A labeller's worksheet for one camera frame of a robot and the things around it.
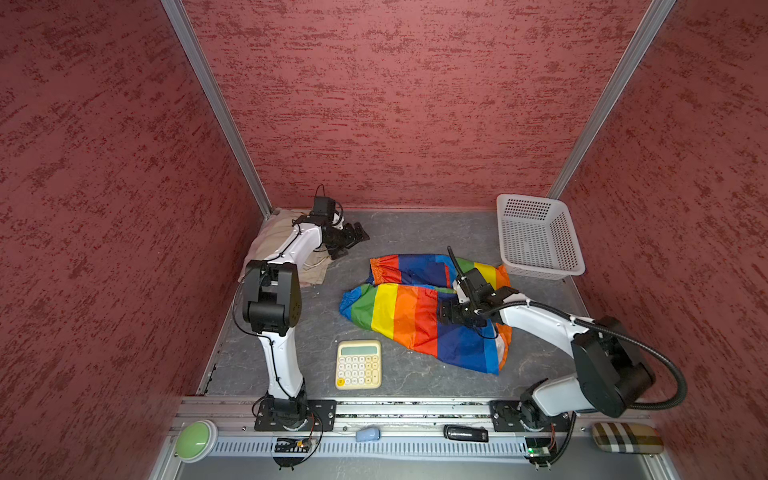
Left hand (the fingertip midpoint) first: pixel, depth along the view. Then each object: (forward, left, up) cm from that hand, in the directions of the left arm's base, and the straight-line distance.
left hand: (359, 246), depth 96 cm
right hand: (-22, -29, -8) cm, 37 cm away
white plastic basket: (+13, -67, -10) cm, 69 cm away
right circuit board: (-53, -47, -11) cm, 72 cm away
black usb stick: (-50, -30, -9) cm, 59 cm away
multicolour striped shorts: (-15, -14, -7) cm, 22 cm away
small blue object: (-51, -6, -9) cm, 52 cm away
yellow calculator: (-34, -2, -9) cm, 36 cm away
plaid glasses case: (-51, -68, -7) cm, 85 cm away
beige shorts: (-3, +15, -7) cm, 17 cm away
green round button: (-53, +35, -9) cm, 64 cm away
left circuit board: (-53, +13, -13) cm, 56 cm away
